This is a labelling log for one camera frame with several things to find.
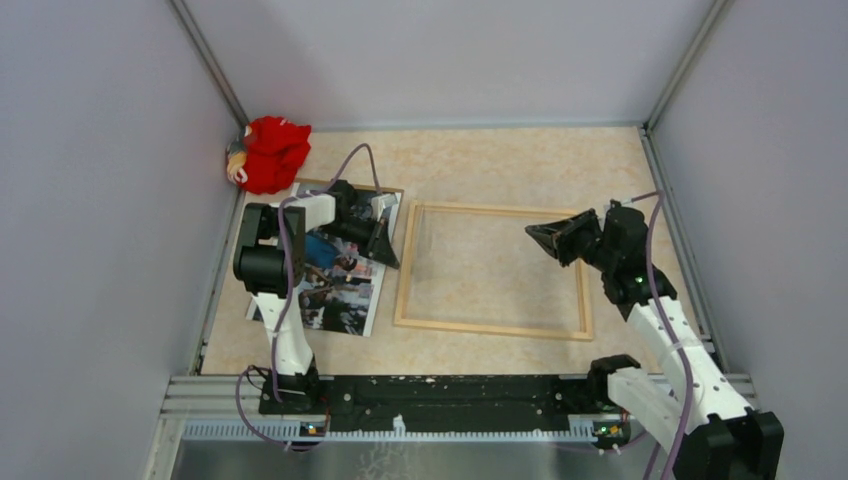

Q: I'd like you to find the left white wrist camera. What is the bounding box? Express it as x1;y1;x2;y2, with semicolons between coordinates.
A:
369;193;399;221

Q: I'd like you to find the red crumpled cloth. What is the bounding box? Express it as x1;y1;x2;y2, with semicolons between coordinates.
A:
226;116;312;195

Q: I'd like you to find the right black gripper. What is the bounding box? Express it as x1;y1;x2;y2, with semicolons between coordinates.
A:
526;208;617;273

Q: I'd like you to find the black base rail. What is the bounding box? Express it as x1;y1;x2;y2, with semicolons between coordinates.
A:
258;375;632;433

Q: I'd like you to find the wooden picture frame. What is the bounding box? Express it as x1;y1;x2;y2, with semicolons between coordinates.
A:
393;201;596;343

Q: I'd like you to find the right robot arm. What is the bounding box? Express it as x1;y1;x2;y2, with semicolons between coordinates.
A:
525;201;785;479

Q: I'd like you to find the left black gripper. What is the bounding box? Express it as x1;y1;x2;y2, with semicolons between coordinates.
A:
318;215;399;268

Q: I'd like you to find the printed photo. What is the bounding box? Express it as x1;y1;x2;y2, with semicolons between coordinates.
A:
246;177;405;339

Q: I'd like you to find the transparent plastic sheet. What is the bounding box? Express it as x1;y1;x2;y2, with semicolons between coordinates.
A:
405;209;587;333

